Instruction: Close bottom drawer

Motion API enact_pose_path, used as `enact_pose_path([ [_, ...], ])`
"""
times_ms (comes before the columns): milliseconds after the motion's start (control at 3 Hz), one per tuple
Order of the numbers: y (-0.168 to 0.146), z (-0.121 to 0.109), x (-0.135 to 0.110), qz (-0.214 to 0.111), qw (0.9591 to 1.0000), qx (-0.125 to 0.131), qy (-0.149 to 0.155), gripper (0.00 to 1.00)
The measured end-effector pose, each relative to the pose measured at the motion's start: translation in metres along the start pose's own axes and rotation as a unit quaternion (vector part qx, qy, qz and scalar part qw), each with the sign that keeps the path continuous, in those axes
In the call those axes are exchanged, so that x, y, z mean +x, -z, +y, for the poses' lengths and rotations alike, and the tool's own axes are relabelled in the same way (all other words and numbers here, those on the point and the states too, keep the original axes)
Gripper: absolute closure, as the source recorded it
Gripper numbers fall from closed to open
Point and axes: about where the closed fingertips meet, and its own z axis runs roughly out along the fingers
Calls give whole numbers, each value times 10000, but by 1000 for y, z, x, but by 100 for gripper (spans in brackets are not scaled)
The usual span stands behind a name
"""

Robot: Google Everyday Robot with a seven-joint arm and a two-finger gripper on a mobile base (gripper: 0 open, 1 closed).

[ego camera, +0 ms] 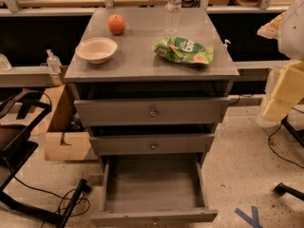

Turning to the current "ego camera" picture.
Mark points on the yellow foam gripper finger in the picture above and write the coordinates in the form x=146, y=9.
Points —
x=272, y=28

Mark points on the grey bottom drawer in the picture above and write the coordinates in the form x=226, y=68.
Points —
x=153, y=189

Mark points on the grey drawer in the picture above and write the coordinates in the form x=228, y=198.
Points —
x=151, y=144
x=153, y=189
x=151, y=111

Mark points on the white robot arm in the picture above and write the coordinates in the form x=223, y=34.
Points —
x=290, y=43

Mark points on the grey top drawer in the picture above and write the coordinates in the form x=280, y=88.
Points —
x=151, y=111

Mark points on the grey wooden drawer cabinet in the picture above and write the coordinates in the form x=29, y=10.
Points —
x=135, y=71

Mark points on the grey middle drawer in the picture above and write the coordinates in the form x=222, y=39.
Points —
x=151, y=144

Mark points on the small white pump bottle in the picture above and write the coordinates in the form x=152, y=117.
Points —
x=226, y=43

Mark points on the green chip bag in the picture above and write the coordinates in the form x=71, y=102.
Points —
x=184, y=51

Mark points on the clear plastic water bottle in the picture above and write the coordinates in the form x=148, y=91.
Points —
x=172, y=16

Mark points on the red apple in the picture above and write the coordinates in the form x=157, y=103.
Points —
x=116, y=24

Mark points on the beige bowl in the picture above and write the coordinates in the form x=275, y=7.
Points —
x=96, y=50

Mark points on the clear sanitizer pump bottle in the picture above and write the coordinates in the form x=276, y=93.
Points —
x=54, y=65

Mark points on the cardboard box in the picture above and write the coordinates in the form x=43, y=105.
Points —
x=65, y=140

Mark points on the black metal stand left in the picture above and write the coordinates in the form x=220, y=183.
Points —
x=16, y=148

